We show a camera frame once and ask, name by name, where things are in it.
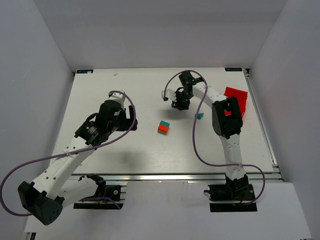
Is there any blue corner label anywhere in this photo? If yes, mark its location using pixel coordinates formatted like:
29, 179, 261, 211
224, 67, 243, 72
76, 69, 94, 74

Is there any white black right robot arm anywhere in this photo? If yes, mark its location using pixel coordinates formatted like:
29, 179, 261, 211
162, 70, 249, 197

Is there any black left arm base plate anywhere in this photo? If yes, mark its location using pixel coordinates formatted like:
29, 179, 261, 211
73, 184, 127, 210

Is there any red plastic bin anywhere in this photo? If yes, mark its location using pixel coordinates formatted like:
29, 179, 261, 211
224, 86, 248, 118

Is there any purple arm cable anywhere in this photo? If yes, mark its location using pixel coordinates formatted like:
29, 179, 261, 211
0, 90, 137, 217
163, 70, 266, 206

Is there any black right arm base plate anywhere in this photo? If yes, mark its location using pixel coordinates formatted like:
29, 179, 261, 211
204, 184, 258, 214

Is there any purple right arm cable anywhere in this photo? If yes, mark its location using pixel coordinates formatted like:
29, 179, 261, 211
163, 70, 266, 206

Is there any right side aluminium rail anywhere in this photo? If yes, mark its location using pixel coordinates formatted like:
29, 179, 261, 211
243, 68, 279, 168

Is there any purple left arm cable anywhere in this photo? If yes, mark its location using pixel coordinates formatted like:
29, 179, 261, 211
0, 90, 137, 217

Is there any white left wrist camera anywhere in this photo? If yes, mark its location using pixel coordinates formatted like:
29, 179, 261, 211
108, 91, 126, 107

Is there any blue corner label left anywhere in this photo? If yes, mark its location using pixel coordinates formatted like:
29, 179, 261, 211
76, 69, 94, 74

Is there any red wood block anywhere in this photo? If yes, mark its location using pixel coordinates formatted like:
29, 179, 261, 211
157, 125, 169, 132

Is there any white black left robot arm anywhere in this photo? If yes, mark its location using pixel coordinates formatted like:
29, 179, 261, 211
17, 100, 138, 226

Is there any teal triangular wood block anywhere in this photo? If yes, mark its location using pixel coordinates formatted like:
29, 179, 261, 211
195, 113, 204, 120

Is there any blue corner label right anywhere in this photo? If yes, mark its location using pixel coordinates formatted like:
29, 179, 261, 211
224, 67, 243, 72

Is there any aluminium table edge rail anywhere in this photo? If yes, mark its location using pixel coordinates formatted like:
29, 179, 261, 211
69, 172, 283, 182

